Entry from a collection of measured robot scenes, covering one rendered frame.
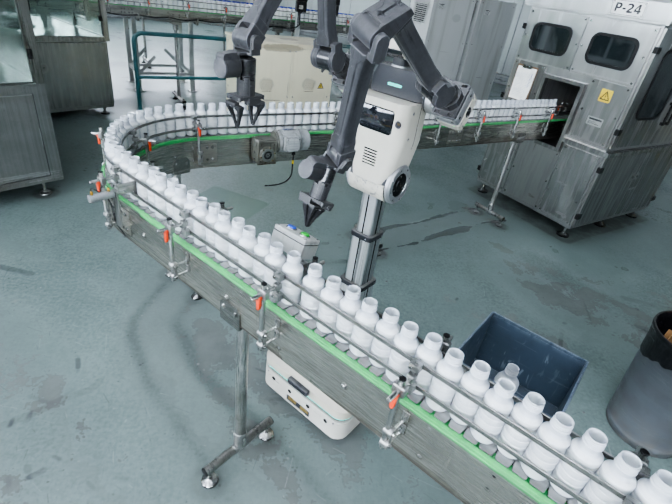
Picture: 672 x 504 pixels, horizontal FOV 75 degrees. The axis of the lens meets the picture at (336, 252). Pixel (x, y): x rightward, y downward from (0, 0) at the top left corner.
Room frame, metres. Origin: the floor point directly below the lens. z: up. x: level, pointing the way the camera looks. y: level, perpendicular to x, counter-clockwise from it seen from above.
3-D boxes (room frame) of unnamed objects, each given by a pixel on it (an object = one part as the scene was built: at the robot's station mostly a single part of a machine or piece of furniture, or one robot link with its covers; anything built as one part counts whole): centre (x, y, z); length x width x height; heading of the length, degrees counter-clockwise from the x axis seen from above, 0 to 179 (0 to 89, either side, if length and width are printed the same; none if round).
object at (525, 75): (4.64, -1.53, 1.22); 0.23 x 0.04 x 0.32; 36
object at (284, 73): (5.40, 0.97, 0.59); 1.10 x 0.62 x 1.18; 126
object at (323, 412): (1.65, -0.11, 0.24); 0.68 x 0.53 x 0.41; 144
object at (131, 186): (1.45, 0.84, 0.96); 0.23 x 0.10 x 0.27; 144
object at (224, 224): (1.20, 0.36, 1.08); 0.06 x 0.06 x 0.17
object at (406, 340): (0.80, -0.20, 1.08); 0.06 x 0.06 x 0.17
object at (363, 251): (1.66, -0.12, 0.74); 0.11 x 0.11 x 0.40; 54
